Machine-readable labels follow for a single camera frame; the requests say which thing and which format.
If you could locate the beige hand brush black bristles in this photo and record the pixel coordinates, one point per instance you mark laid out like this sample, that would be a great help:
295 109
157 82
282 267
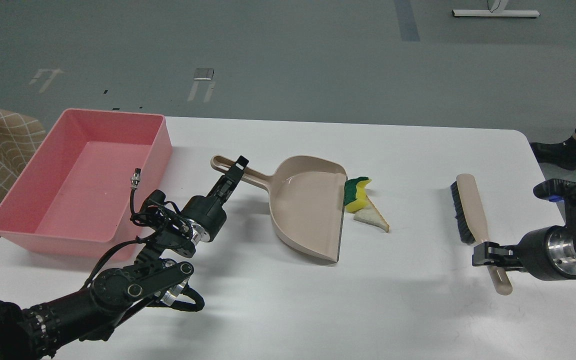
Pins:
473 226

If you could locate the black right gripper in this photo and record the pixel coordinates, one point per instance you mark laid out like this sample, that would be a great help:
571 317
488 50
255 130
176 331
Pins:
547 254

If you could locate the white bread slice piece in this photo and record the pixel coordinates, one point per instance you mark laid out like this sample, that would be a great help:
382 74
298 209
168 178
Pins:
369 214

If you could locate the pink plastic bin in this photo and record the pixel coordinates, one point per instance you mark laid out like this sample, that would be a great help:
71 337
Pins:
73 197

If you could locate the beige plastic dustpan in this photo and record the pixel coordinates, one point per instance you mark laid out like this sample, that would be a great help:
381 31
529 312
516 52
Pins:
306 203

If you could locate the grey floor plate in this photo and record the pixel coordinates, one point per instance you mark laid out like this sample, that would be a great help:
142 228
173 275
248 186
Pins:
203 74

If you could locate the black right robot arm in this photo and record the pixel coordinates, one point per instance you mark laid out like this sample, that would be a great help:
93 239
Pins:
559 190

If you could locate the yellow green sponge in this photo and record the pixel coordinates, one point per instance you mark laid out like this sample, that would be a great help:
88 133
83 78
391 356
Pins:
354 195

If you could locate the white stand base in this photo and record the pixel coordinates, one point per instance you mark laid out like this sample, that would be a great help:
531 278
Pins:
498 9

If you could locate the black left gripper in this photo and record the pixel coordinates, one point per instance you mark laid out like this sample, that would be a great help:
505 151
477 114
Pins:
205 213

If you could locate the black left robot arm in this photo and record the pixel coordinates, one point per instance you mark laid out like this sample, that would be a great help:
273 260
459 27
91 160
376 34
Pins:
129 277

